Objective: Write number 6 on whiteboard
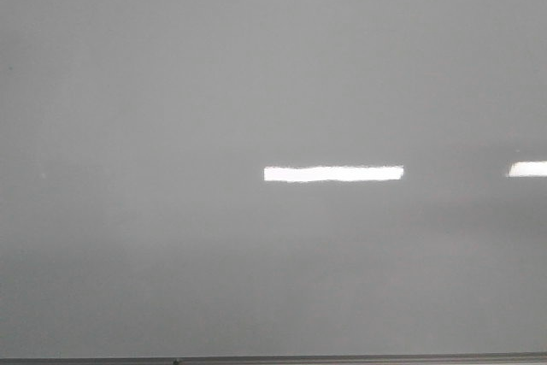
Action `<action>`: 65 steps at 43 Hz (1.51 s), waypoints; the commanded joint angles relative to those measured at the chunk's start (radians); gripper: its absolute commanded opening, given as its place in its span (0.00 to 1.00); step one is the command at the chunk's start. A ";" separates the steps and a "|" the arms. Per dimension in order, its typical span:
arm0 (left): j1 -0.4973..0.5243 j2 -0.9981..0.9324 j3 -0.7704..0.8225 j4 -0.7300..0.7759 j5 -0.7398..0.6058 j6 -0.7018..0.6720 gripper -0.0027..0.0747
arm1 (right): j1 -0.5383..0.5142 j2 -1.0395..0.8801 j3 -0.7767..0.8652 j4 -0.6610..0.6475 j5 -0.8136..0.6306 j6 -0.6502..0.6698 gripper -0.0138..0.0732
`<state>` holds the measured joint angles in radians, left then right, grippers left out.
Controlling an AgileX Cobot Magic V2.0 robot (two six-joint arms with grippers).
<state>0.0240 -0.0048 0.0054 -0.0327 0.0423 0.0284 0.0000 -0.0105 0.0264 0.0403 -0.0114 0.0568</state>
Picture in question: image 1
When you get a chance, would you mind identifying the white whiteboard with metal frame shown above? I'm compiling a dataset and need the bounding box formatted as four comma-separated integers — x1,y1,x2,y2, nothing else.
1,0,546,358

